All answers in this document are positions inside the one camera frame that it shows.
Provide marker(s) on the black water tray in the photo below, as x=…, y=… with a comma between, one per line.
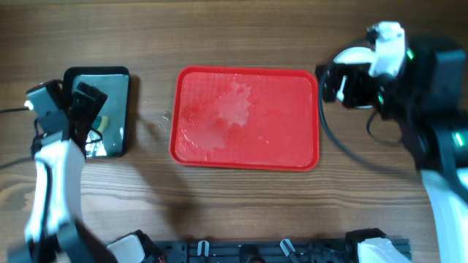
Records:
x=115, y=81

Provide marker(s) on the green yellow sponge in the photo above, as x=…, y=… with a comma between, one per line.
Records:
x=100, y=123

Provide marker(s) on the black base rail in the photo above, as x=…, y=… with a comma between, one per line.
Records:
x=359, y=246

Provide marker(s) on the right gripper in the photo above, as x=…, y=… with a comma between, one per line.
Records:
x=355, y=73

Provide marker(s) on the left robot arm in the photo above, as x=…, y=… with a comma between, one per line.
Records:
x=58, y=149

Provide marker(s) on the light blue plate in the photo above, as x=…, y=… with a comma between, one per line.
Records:
x=352, y=56

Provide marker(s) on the red plastic serving tray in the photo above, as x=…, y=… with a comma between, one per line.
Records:
x=246, y=118

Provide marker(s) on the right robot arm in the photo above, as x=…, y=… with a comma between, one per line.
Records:
x=423, y=98

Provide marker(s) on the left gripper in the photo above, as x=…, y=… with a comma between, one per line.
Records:
x=81, y=106

